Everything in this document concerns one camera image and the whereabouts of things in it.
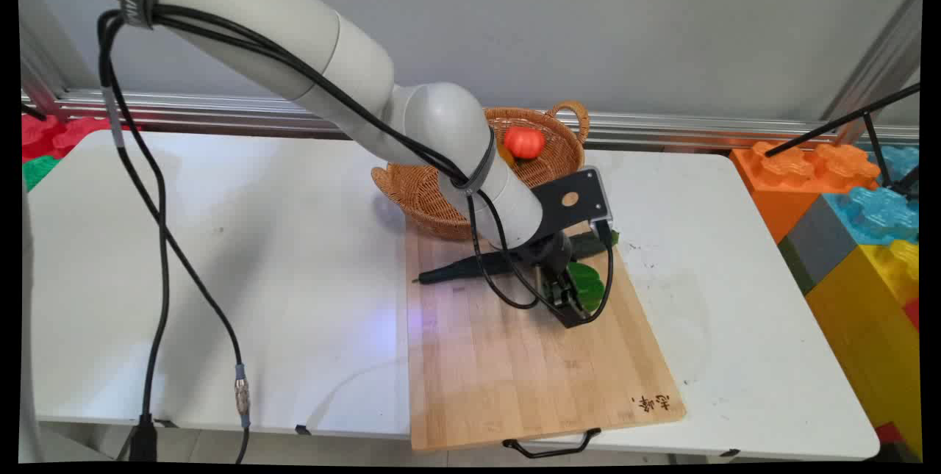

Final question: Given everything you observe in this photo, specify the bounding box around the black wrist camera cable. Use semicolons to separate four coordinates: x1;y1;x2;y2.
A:
158;7;615;326

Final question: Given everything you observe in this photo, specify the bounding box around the horizontal aluminium frame rail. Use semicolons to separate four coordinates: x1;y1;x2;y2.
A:
21;88;920;151

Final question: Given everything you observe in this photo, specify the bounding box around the gray foam block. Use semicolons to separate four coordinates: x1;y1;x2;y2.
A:
778;195;859;295

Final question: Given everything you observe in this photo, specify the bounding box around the dark green cucumber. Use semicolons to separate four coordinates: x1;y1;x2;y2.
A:
412;230;620;285

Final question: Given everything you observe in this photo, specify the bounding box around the black cable with metal connector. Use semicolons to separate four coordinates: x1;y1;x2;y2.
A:
98;10;252;464

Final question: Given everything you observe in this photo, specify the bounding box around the red tomato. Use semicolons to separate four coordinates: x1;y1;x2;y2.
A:
504;126;546;160

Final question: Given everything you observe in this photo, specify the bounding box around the blue foam block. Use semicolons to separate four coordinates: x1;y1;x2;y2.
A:
822;146;921;245

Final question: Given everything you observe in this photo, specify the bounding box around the black cutting board handle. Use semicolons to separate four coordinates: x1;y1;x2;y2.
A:
503;428;602;459

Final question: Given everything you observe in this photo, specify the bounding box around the green foam block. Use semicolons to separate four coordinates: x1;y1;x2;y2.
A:
22;155;61;193

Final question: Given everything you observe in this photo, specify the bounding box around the black cable with thick plug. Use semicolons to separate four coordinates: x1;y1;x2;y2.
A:
129;224;171;462

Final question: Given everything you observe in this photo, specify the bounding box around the slanted aluminium frame post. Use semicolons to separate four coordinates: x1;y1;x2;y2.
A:
820;0;924;144

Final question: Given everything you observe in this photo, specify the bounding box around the bamboo cutting board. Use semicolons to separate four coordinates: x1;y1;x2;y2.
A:
405;218;687;453

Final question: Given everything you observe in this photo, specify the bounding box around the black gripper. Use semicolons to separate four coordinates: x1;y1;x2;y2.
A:
512;233;590;330

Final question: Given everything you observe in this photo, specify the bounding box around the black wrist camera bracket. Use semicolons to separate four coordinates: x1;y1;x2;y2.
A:
532;167;613;241

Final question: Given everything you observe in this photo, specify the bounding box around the gray velcro wrist strap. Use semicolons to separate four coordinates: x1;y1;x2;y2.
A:
451;125;497;192

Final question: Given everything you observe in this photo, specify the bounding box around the red foam block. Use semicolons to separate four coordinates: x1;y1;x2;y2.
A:
21;114;140;163

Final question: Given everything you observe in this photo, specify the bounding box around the orange foam block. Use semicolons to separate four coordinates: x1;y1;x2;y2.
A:
730;140;881;243

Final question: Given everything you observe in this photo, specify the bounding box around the green bell pepper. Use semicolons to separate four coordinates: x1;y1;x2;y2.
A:
567;261;606;313

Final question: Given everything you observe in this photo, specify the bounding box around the black tripod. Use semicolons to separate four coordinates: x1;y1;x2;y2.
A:
765;83;921;200

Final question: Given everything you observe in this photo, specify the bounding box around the woven wicker basket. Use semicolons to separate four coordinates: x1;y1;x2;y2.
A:
371;100;591;243

